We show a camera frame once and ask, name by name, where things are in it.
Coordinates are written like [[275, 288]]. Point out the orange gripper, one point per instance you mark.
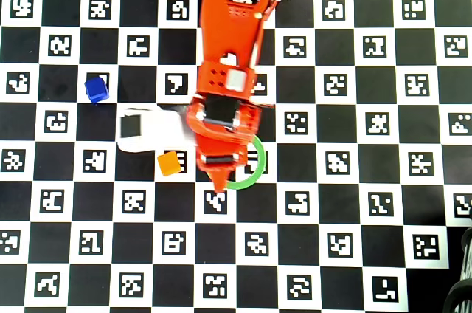
[[220, 160]]

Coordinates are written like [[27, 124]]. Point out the orange cube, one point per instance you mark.
[[169, 163]]

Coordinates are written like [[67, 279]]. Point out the blue cube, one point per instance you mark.
[[96, 88]]

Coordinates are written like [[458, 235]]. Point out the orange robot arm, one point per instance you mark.
[[228, 32]]

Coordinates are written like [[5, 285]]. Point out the checkerboard marker board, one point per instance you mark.
[[96, 202]]

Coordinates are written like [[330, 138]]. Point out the black ribbed stand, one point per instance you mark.
[[457, 298]]

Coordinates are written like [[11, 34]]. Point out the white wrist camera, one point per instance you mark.
[[162, 132]]

